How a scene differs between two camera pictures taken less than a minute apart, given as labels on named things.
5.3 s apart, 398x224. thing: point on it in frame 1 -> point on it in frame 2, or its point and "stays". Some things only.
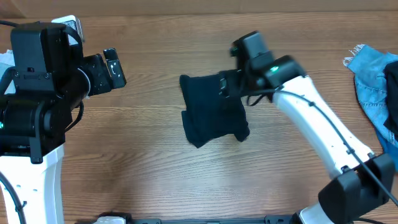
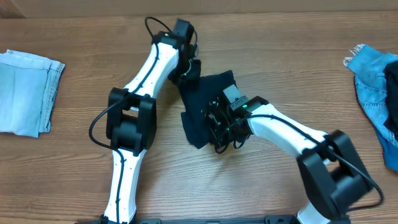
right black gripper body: (224, 83) -> (216, 116)
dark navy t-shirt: (208, 115) stays
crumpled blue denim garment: (368, 66) stays
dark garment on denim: (390, 71) stays
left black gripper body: (113, 69) -> (190, 69)
